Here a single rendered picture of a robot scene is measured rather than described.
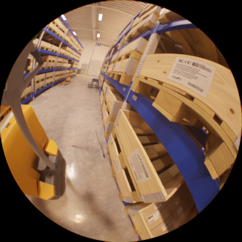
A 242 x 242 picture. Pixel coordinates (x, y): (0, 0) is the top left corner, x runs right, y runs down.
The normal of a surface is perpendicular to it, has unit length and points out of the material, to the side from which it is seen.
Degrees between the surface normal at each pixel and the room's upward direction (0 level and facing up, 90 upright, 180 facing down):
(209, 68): 91
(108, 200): 0
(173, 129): 90
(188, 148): 90
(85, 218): 0
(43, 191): 22
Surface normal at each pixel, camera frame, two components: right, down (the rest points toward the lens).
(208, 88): -0.90, -0.09
